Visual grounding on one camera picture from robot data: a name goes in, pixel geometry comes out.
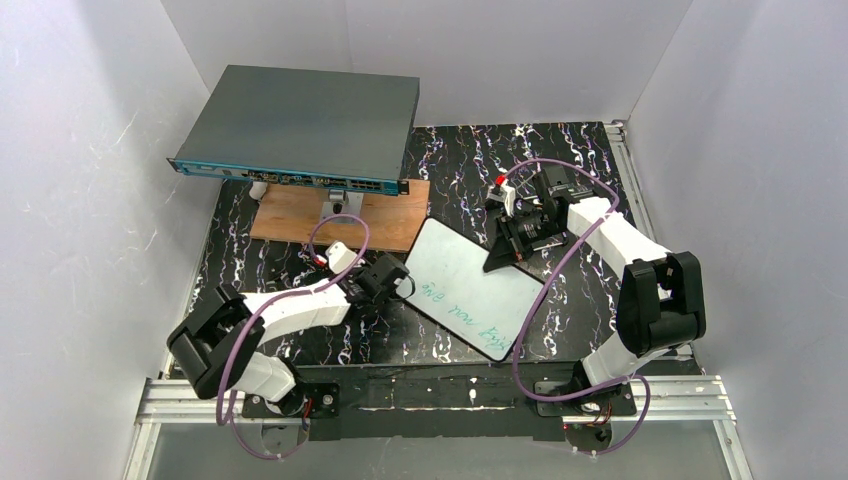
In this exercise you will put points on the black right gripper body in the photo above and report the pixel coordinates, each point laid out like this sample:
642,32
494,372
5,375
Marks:
525,232

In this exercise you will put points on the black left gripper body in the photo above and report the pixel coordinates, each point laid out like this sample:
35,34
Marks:
392,276

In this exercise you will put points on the small whiteboard black frame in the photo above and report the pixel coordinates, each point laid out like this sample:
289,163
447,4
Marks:
447,284

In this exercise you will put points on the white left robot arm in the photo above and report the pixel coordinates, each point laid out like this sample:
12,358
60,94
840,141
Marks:
237,324

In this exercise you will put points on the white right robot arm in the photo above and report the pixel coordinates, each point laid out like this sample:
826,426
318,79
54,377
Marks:
661,304

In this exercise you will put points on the plywood board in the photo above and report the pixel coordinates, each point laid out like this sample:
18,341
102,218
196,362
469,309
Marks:
290,213

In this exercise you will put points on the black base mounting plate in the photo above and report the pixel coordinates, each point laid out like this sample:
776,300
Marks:
460,400

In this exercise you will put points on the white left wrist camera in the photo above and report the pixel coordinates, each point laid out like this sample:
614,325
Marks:
339,257

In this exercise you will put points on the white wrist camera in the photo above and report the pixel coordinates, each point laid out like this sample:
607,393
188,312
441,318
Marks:
503,196
339,257

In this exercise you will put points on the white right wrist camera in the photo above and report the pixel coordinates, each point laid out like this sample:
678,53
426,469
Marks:
503,196

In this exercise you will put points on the grey metal bracket stand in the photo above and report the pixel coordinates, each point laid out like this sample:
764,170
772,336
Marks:
341,206

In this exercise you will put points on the aluminium right side rail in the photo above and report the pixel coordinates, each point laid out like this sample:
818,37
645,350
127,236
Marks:
617,135

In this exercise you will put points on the white cylinder switch foot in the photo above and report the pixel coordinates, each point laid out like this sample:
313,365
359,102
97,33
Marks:
258,190

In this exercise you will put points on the grey network switch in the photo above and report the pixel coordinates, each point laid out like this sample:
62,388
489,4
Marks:
320,129

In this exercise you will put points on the aluminium front frame rail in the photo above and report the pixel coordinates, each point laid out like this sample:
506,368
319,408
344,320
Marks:
672,398

